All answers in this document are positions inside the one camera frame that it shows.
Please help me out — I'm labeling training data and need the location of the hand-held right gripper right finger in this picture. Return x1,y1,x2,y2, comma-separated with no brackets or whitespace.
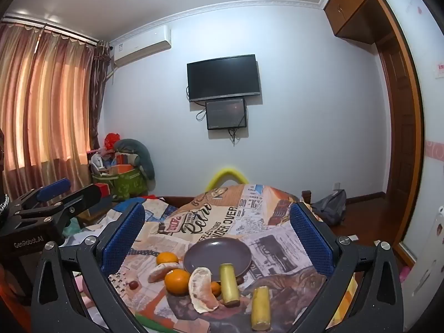
288,201,405,333

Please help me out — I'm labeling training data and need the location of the white air conditioner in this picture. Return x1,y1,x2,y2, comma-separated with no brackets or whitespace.
110,26,172,67

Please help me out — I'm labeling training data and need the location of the orange striped curtain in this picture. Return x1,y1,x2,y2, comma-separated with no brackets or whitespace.
0,21,101,209

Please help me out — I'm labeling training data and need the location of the black wall television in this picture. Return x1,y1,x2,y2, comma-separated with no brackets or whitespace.
186,54,261,103

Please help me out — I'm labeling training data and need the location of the large orange with sticker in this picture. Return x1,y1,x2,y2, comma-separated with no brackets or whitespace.
156,251,180,267

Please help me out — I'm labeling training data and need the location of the small black wall monitor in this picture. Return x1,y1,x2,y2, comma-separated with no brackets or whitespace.
205,98,248,130

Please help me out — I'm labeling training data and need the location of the red plastic bag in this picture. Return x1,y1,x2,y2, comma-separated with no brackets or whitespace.
105,132,123,150

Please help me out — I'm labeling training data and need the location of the white plastic panel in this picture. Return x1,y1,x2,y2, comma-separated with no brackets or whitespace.
399,206,444,299

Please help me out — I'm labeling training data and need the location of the white curtain rail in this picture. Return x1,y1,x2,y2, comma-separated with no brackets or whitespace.
0,13,103,46

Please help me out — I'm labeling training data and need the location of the brown wooden door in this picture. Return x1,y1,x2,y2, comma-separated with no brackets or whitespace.
373,0,427,268

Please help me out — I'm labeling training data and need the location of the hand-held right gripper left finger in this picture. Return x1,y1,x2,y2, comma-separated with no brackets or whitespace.
31,201,153,333

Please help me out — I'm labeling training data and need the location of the yellow sugarcane piece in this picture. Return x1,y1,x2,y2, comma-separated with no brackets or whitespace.
219,263,241,307
251,286,271,331

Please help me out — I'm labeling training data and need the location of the green patterned bag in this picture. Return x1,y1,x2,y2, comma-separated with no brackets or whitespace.
92,166,150,200

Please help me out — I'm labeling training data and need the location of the grey plush pillow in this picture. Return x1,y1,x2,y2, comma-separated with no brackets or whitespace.
116,139,156,181

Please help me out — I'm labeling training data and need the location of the brown tied curtain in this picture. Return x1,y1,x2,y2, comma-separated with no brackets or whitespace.
91,40,113,153

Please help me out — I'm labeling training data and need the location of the wooden overhead cabinet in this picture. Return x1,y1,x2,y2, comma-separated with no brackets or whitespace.
322,0,399,44

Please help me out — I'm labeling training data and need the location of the peeled pink pomelo segment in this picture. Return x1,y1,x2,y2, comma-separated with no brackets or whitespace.
148,263,181,283

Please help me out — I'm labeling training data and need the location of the grey backpack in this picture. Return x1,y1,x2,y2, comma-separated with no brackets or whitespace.
310,189,347,227

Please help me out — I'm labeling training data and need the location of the pomelo wedge with white pith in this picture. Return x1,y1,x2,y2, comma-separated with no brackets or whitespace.
188,267,220,314

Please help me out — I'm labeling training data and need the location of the large plain orange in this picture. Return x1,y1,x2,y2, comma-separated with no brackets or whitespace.
164,269,191,296

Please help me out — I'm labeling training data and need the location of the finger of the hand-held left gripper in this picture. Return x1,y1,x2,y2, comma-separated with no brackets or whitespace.
10,178,72,213
55,183,105,233

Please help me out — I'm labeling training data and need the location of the newspaper print tablecloth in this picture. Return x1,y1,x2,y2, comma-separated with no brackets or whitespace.
74,182,358,333

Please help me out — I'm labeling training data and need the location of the purple round plate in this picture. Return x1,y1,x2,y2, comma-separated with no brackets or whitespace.
183,238,253,282

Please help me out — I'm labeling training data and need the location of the dark wooden bed frame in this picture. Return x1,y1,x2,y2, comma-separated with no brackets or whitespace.
161,196,198,209

